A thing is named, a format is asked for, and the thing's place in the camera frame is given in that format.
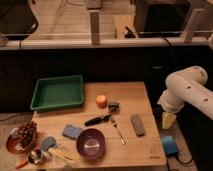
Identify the black monitor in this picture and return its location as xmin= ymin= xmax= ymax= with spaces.
xmin=134 ymin=0 xmax=190 ymax=32

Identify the bunch of dark grapes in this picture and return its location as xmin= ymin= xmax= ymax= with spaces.
xmin=17 ymin=121 xmax=37 ymax=148

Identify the green plastic tray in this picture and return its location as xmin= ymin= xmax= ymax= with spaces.
xmin=30 ymin=75 xmax=84 ymax=112

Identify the small metal pot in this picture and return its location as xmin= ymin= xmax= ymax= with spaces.
xmin=27 ymin=148 xmax=45 ymax=165

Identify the blue sponge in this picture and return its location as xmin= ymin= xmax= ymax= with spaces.
xmin=62 ymin=125 xmax=83 ymax=139

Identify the silver metal fork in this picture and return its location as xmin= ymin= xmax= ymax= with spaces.
xmin=110 ymin=116 xmax=126 ymax=145

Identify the blue grey cloth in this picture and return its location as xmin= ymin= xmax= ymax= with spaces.
xmin=41 ymin=137 xmax=56 ymax=151

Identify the yellow banana toy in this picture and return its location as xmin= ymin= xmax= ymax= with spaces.
xmin=48 ymin=147 xmax=78 ymax=167

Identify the purple bowl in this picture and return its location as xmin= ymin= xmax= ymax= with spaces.
xmin=76 ymin=128 xmax=105 ymax=160

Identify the blue tape roll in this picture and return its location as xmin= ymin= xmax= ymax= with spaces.
xmin=161 ymin=136 xmax=179 ymax=156

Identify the orange round fruit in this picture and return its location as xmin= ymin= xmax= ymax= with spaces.
xmin=96 ymin=95 xmax=107 ymax=108

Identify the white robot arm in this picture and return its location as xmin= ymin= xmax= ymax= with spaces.
xmin=157 ymin=66 xmax=213 ymax=129

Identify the black handled brush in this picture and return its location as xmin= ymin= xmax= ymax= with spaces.
xmin=84 ymin=102 xmax=120 ymax=127

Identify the grey metal post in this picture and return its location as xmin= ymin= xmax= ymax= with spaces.
xmin=90 ymin=10 xmax=100 ymax=45

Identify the grey rectangular sponge block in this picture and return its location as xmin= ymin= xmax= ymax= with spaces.
xmin=131 ymin=115 xmax=145 ymax=136

